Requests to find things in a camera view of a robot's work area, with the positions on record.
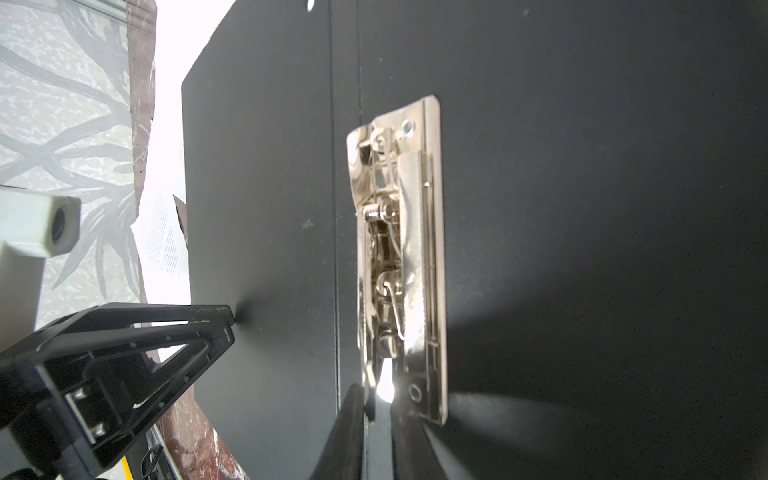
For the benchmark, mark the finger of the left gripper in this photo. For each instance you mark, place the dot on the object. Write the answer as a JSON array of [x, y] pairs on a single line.
[[78, 393]]

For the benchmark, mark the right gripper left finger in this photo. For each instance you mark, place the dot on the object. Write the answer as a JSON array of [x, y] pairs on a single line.
[[342, 455]]

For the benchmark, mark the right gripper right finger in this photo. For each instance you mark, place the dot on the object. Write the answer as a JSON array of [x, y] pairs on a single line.
[[413, 456]]

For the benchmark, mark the black folder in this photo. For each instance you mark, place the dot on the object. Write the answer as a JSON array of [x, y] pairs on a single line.
[[605, 195]]

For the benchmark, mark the metal lever clip mechanism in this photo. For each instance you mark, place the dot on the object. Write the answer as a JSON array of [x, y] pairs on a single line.
[[395, 170]]

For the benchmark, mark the printed paper sheet middle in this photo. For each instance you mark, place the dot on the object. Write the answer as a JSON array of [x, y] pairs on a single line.
[[184, 28]]

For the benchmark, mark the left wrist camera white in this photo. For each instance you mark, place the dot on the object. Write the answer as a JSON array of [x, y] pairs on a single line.
[[35, 226]]

